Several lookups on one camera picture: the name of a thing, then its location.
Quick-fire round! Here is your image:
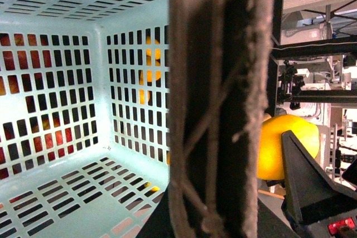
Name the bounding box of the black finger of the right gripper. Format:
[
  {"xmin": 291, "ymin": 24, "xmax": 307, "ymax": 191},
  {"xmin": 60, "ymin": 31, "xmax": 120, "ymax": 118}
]
[{"xmin": 282, "ymin": 130, "xmax": 356, "ymax": 230}]

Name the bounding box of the yellow lemon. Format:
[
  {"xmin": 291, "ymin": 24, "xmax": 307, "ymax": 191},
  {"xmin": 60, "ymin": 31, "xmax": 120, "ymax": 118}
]
[{"xmin": 257, "ymin": 114, "xmax": 320, "ymax": 180}]

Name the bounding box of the light blue plastic basket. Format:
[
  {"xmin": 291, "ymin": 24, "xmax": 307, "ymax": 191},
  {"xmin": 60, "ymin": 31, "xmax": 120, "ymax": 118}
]
[{"xmin": 0, "ymin": 0, "xmax": 277, "ymax": 238}]

